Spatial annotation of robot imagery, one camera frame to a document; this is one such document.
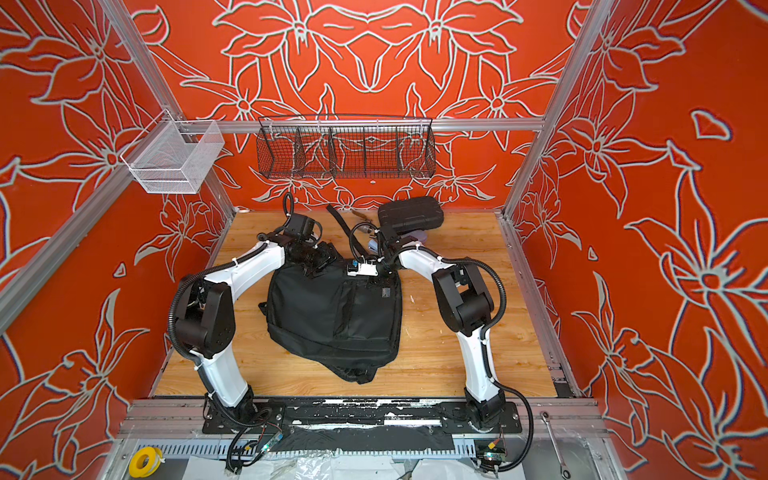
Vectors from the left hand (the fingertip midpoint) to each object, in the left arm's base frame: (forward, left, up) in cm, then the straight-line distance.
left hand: (337, 259), depth 91 cm
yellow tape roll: (-54, +39, -10) cm, 67 cm away
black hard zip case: (+26, -24, -5) cm, 36 cm away
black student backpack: (-18, -5, -6) cm, 20 cm away
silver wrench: (-48, -58, -11) cm, 76 cm away
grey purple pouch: (+13, -10, -9) cm, 19 cm away
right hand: (0, -8, -7) cm, 11 cm away
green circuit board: (-46, -42, -12) cm, 63 cm away
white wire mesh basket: (+22, +53, +21) cm, 62 cm away
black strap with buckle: (+11, -6, -8) cm, 15 cm away
